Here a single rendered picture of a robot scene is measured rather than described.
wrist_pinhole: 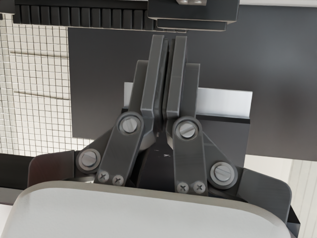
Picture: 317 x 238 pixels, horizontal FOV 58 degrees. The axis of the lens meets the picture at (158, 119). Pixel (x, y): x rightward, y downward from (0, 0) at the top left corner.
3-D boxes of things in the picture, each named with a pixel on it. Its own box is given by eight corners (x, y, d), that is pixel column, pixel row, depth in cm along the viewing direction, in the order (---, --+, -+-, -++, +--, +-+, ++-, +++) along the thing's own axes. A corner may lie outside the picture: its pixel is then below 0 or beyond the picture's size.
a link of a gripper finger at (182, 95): (159, 191, 13) (173, 70, 16) (228, 199, 13) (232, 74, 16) (152, 177, 11) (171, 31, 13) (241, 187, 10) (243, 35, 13)
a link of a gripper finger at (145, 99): (90, 183, 14) (115, 66, 16) (155, 191, 13) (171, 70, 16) (65, 167, 11) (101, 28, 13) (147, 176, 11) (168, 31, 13)
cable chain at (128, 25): (187, 11, 55) (186, 32, 57) (189, 13, 61) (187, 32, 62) (10, 4, 60) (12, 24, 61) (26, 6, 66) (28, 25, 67)
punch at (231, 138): (254, 94, 21) (237, 206, 24) (250, 89, 23) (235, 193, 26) (121, 84, 22) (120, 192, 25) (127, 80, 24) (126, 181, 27)
